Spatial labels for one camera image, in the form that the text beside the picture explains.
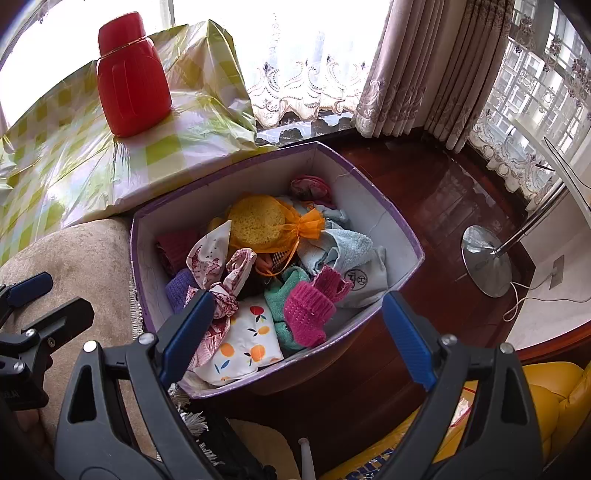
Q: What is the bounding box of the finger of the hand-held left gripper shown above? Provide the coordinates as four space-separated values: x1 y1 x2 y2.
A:
0 296 96 409
0 271 55 324

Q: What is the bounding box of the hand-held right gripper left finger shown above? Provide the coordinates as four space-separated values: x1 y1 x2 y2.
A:
54 290 222 480

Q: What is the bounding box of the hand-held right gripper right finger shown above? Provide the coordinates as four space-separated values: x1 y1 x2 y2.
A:
379 291 543 480

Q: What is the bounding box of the purple knit hat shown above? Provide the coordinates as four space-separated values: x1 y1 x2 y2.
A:
165 268 199 315

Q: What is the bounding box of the fruit print fabric pouch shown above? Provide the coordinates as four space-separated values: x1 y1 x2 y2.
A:
191 295 284 386

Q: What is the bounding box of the grey drawstring pouch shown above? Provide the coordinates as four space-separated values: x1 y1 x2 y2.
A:
330 247 389 309

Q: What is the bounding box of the red print cloth pouch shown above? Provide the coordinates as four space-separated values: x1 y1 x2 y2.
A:
185 220 259 370

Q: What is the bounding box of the dark brown cloth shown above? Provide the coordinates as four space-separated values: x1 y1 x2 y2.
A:
240 263 278 301

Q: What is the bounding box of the maroon knit hat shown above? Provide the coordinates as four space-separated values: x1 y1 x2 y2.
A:
154 229 201 276

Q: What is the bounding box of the teal knit cloth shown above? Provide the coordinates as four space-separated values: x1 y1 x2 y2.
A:
264 267 310 352

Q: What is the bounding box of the magenta knit glove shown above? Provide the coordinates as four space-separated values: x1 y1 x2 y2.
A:
283 265 354 348

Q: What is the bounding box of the light blue towel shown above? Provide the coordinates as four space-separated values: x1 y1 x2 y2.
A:
277 196 376 278

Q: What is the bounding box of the orange mesh bag with sponge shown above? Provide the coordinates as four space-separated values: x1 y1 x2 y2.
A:
226 194 326 254

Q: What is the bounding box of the purple rimmed storage box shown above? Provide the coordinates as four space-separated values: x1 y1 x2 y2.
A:
129 141 426 400

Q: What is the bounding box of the beige upholstered stool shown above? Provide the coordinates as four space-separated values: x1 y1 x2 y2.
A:
0 217 158 462

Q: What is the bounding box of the chrome floor lamp stand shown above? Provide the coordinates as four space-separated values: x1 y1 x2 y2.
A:
462 182 571 298

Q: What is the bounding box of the black fabric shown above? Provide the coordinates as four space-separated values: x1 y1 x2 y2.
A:
203 411 287 480

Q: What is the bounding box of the yellow checkered plastic tablecloth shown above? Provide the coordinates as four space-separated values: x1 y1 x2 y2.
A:
0 18 280 266

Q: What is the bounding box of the white tube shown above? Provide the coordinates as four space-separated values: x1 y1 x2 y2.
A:
298 438 317 480

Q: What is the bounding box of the red thermos bottle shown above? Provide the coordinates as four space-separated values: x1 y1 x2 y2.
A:
96 11 173 138

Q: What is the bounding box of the floral lace sheer curtain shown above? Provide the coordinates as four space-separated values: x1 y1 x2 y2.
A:
247 14 384 130
468 0 591 213

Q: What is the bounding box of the beige pleated curtain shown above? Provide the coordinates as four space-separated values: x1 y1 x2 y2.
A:
353 0 515 151

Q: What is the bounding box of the white cable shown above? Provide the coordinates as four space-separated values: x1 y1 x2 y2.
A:
502 272 561 323

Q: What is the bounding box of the wall socket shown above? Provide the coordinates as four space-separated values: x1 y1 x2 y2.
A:
549 255 565 291

